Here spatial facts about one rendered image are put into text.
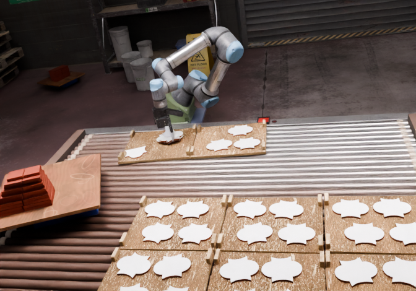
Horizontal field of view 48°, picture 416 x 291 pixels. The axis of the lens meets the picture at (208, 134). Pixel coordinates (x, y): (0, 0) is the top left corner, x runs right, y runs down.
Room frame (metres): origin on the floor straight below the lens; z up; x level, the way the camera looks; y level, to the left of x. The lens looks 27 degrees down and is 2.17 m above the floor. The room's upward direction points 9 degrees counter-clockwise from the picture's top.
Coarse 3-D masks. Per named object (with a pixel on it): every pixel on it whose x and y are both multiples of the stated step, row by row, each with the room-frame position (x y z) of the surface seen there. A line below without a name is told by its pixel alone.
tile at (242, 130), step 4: (232, 128) 2.44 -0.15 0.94; (236, 128) 2.43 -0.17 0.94; (240, 128) 2.42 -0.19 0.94; (244, 128) 2.41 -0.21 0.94; (248, 128) 2.40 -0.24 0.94; (252, 128) 2.39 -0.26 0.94; (228, 132) 2.39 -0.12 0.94; (232, 132) 2.38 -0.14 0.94; (236, 132) 2.37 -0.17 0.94; (240, 132) 2.36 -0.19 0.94; (244, 132) 2.36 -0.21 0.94; (248, 132) 2.36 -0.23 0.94
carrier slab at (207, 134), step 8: (208, 128) 2.51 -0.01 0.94; (216, 128) 2.49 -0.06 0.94; (224, 128) 2.47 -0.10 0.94; (256, 128) 2.40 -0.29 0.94; (264, 128) 2.38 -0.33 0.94; (200, 136) 2.42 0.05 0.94; (208, 136) 2.40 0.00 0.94; (216, 136) 2.38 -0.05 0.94; (224, 136) 2.37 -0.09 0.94; (232, 136) 2.35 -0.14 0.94; (240, 136) 2.34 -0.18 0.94; (248, 136) 2.32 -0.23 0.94; (256, 136) 2.30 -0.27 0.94; (264, 136) 2.29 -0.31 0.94; (200, 144) 2.32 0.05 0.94; (232, 144) 2.26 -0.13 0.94; (200, 152) 2.23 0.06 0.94; (208, 152) 2.21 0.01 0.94; (216, 152) 2.20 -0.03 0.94; (224, 152) 2.18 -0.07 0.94; (232, 152) 2.17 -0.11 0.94; (240, 152) 2.15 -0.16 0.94; (248, 152) 2.14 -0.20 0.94; (256, 152) 2.13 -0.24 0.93; (264, 152) 2.12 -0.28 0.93
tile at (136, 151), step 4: (136, 148) 2.39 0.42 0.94; (140, 148) 2.38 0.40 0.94; (144, 148) 2.37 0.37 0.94; (128, 152) 2.35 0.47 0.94; (132, 152) 2.34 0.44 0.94; (136, 152) 2.33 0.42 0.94; (140, 152) 2.33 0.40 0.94; (144, 152) 2.32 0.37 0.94; (128, 156) 2.31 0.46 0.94; (132, 156) 2.30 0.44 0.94; (136, 156) 2.29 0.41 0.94; (140, 156) 2.29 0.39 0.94
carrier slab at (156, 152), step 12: (144, 132) 2.59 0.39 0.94; (156, 132) 2.56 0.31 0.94; (192, 132) 2.48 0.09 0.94; (132, 144) 2.46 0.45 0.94; (144, 144) 2.43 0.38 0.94; (156, 144) 2.41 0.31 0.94; (180, 144) 2.36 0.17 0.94; (192, 144) 2.34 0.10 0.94; (144, 156) 2.29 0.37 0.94; (156, 156) 2.27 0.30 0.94; (168, 156) 2.24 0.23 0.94; (180, 156) 2.22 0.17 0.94
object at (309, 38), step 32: (256, 0) 6.88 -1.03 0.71; (288, 0) 6.78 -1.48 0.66; (320, 0) 6.69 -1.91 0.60; (352, 0) 6.60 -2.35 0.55; (384, 0) 6.51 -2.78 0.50; (256, 32) 6.87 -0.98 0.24; (288, 32) 6.78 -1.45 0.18; (320, 32) 6.69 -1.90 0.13; (352, 32) 6.59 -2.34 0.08; (384, 32) 6.50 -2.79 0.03
